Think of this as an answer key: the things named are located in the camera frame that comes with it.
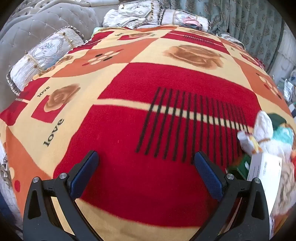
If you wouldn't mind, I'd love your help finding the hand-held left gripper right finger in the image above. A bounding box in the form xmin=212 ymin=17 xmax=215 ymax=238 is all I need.
xmin=185 ymin=151 xmax=271 ymax=241

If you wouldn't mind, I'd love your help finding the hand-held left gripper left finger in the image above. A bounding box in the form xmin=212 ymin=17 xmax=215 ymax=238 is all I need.
xmin=23 ymin=150 xmax=100 ymax=241

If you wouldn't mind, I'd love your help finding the green and white box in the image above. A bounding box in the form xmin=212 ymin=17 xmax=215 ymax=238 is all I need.
xmin=228 ymin=154 xmax=251 ymax=181

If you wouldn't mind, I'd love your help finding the white cardboard box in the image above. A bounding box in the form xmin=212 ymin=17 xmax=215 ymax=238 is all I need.
xmin=246 ymin=152 xmax=284 ymax=216

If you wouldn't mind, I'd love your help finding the white plastic bag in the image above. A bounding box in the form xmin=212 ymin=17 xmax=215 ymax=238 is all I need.
xmin=238 ymin=111 xmax=292 ymax=160

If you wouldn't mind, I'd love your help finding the teal plastic wrapper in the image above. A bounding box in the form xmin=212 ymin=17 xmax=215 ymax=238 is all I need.
xmin=273 ymin=126 xmax=295 ymax=145

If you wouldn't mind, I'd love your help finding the dark green snack packet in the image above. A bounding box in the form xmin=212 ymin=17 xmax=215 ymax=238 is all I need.
xmin=268 ymin=113 xmax=288 ymax=128

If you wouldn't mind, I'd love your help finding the red orange printed blanket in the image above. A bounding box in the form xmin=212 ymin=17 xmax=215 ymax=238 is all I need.
xmin=0 ymin=24 xmax=295 ymax=241

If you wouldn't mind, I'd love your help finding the silver foil bag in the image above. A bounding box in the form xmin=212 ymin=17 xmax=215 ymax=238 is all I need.
xmin=281 ymin=79 xmax=295 ymax=102

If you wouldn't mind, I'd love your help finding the silver frilled cushion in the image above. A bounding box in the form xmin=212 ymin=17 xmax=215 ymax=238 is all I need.
xmin=7 ymin=26 xmax=87 ymax=94

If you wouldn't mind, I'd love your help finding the green patterned curtain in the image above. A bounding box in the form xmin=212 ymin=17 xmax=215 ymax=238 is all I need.
xmin=192 ymin=0 xmax=286 ymax=67

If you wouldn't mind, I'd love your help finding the pile of patterned pillows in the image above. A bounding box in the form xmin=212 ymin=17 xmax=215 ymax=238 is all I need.
xmin=102 ymin=3 xmax=148 ymax=29

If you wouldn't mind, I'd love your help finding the beaded white cushion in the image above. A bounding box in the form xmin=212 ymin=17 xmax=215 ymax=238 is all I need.
xmin=139 ymin=2 xmax=162 ymax=25

